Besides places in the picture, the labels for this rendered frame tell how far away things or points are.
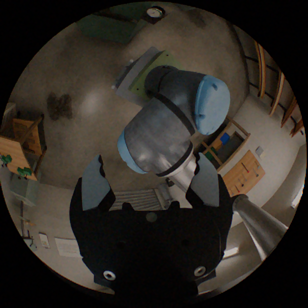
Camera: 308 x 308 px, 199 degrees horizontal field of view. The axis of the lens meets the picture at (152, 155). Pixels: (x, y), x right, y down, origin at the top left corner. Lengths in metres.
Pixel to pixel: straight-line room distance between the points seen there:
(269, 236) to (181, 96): 0.37
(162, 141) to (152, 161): 0.05
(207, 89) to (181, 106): 0.06
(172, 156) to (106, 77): 0.94
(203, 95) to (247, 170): 2.82
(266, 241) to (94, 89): 1.27
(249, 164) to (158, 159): 2.88
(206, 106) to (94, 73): 0.97
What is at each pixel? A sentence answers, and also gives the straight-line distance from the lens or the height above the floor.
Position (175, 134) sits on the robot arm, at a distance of 0.19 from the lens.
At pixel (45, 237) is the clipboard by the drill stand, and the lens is 2.67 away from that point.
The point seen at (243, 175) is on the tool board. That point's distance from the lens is 2.93.
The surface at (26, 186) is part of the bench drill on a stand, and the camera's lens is 1.92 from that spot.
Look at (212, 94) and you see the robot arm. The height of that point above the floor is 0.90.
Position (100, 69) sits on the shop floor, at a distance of 1.02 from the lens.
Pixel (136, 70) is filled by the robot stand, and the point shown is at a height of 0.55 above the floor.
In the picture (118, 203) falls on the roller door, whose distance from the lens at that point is 2.60.
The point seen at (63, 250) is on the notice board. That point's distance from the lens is 2.58.
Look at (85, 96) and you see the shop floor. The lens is 1.05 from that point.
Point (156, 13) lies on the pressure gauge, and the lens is 0.49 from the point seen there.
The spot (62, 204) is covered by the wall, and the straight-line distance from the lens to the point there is 2.55.
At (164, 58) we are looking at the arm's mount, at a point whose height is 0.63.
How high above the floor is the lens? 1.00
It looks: 36 degrees down
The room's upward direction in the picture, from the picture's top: 153 degrees clockwise
